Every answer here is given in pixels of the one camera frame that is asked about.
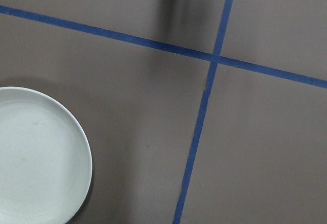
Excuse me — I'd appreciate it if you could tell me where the round white plate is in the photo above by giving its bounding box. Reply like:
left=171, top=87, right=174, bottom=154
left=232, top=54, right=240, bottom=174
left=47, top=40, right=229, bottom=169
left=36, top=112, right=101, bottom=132
left=1, top=87, right=92, bottom=223

